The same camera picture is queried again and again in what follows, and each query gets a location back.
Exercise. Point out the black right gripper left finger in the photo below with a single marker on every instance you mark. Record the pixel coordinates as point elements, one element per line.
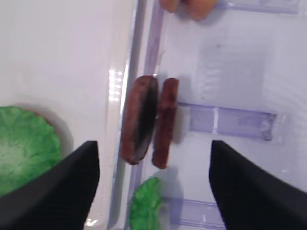
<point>60,199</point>

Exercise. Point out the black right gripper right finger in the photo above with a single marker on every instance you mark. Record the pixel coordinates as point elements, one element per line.
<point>250,198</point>

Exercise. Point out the green lettuce leaf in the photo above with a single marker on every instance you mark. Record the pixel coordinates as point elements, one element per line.
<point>29,147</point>
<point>145,206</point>

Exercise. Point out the white metal tray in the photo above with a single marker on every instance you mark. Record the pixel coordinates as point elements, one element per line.
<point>70,56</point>

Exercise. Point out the clear lettuce holder rail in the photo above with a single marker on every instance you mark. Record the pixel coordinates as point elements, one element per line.
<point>192,213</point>

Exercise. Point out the clear patty holder rail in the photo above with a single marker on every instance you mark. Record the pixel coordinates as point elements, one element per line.
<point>260,125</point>

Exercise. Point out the clear bun holder rail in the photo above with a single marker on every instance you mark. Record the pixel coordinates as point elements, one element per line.
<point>266,6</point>

